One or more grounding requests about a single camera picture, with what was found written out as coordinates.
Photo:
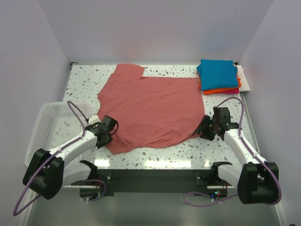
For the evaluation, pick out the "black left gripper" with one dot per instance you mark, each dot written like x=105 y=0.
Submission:
x=110 y=139

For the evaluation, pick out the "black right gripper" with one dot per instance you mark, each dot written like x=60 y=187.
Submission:
x=202 y=128

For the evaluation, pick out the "blue t shirt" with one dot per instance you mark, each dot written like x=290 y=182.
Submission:
x=217 y=74

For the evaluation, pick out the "salmon pink t shirt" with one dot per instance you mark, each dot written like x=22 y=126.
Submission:
x=154 y=112

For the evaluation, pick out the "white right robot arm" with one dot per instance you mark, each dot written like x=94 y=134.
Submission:
x=256 y=180

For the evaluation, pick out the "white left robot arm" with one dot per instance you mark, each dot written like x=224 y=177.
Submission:
x=45 y=172

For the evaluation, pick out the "folded orange t shirt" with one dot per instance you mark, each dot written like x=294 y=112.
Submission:
x=219 y=90

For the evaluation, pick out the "folded magenta t shirt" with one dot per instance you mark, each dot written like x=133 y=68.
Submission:
x=232 y=91

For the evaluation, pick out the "folded white t shirt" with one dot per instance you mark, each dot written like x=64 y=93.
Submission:
x=243 y=81

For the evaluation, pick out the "white plastic basket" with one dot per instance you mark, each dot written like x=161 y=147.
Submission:
x=55 y=125

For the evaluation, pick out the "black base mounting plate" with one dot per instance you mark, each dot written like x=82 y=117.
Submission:
x=153 y=181

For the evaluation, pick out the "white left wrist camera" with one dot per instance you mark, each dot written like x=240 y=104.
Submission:
x=93 y=119

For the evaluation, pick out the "aluminium table frame rail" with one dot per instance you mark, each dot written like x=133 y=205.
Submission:
x=256 y=146

